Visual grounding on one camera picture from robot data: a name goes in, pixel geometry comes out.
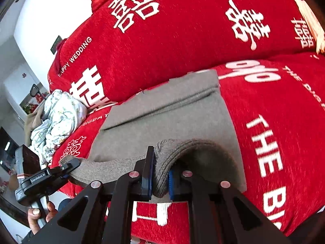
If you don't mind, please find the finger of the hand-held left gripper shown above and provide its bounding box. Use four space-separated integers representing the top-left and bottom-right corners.
44 175 74 197
48 158 81 178

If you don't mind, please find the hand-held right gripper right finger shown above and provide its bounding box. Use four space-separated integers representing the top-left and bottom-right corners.
168 161 292 244

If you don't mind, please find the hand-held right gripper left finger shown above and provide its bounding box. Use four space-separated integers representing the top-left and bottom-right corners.
22 145 156 244

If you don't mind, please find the grey knit sweater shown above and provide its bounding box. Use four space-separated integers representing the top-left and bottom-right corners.
58 69 248 204

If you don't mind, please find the person's left hand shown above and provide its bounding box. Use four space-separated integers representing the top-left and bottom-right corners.
27 201 59 231

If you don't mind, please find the dark flat screen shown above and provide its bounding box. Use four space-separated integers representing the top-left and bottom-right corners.
0 126 16 163

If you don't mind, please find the white floral quilt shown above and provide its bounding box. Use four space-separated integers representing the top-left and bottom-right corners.
28 89 88 162

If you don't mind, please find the brown cloth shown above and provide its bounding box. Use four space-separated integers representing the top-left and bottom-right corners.
24 102 48 145

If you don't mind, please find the white cabinet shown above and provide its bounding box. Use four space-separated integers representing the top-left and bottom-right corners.
4 63 49 122

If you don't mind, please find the red printed blanket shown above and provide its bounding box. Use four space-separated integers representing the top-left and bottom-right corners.
47 0 325 244

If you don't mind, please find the dark green wall plate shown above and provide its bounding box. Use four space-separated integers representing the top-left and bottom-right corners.
51 36 63 55

